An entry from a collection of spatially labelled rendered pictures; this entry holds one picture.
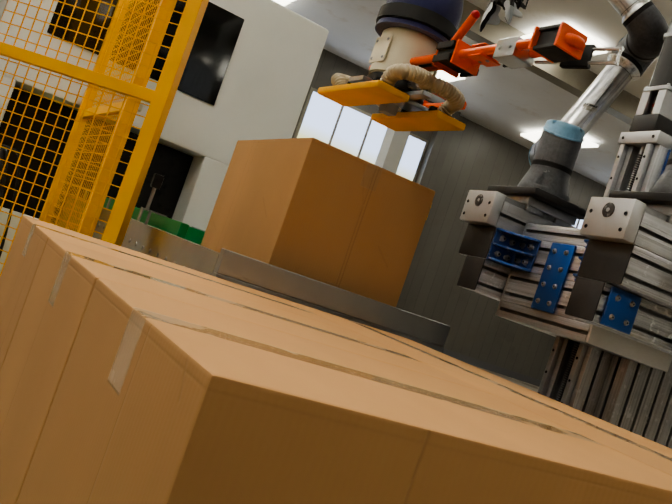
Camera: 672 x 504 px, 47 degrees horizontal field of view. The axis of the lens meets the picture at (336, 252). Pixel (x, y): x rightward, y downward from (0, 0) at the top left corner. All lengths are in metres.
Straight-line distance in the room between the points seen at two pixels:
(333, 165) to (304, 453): 1.49
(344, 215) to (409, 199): 0.20
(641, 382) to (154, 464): 1.67
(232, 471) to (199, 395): 0.06
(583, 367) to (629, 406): 0.15
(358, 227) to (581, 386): 0.69
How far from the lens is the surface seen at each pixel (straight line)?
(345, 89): 2.08
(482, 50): 1.85
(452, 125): 2.06
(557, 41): 1.64
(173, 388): 0.56
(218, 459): 0.52
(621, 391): 2.06
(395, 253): 2.09
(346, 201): 2.01
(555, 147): 2.25
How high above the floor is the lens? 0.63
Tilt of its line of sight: 2 degrees up
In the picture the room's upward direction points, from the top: 19 degrees clockwise
